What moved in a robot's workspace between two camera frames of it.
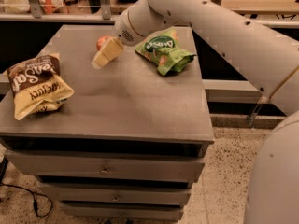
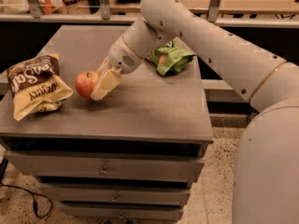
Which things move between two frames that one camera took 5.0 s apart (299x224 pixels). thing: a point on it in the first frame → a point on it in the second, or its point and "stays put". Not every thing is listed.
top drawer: (82, 164) stays put
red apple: (101, 41) → (85, 81)
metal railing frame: (105, 12) stays put
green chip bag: (164, 50) stays put
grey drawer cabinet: (131, 140) stays put
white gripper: (123, 32) → (120, 57)
